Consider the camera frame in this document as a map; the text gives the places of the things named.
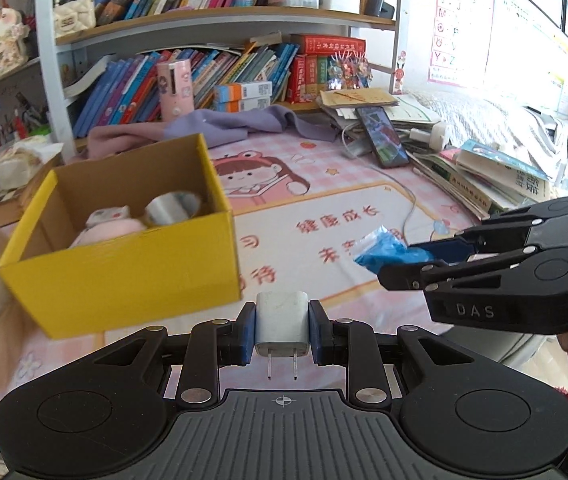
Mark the orange white carton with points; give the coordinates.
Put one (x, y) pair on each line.
(244, 91)
(241, 105)

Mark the pink plush pig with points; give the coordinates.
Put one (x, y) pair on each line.
(113, 233)

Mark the alphabet wall poster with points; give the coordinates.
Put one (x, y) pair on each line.
(459, 20)

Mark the pink checked printed tablecloth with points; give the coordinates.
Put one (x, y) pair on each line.
(344, 200)

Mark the cartoon wall sticker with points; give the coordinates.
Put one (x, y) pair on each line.
(400, 72)

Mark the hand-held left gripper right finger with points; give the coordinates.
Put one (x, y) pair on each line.
(320, 334)

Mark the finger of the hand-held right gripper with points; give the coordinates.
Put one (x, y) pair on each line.
(454, 250)
(464, 272)

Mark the blue plastic wrapper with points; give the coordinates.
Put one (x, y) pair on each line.
(379, 252)

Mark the brown envelope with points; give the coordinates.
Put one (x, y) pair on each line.
(359, 97)

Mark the grey quilted blanket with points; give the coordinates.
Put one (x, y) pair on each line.
(489, 120)

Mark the pink cylindrical device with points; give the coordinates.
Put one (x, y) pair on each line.
(176, 90)

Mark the white side shelf unit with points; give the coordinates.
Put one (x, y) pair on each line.
(8, 110)

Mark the black stand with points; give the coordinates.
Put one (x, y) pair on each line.
(379, 6)

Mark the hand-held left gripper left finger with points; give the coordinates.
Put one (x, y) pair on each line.
(246, 334)

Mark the cream cloth bundle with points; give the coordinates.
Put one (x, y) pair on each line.
(26, 165)

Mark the large red dictionary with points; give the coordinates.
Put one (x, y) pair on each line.
(329, 44)

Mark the purple cloth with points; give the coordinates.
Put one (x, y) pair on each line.
(223, 125)

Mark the stack of books and papers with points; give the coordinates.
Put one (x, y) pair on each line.
(459, 190)

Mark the white frame wooden bookshelf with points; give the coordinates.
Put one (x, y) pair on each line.
(56, 75)

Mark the row of colourful books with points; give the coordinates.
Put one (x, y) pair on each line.
(123, 90)

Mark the pink floral bag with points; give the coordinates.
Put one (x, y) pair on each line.
(1, 45)

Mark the red book set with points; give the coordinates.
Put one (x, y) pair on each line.
(309, 79)

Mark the small white plug charger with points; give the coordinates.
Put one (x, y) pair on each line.
(281, 320)

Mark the black smartphone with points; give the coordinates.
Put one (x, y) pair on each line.
(383, 137)

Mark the colourful acrylic figures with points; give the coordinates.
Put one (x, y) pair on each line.
(349, 71)

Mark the teal cover book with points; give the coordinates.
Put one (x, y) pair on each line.
(509, 170)

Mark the white bottle by phone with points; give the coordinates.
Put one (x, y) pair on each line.
(431, 135)

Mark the yellow cardboard box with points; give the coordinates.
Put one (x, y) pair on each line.
(113, 285)

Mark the white wall chart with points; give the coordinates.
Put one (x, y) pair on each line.
(534, 60)

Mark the white quilted handbag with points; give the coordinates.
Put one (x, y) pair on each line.
(74, 15)

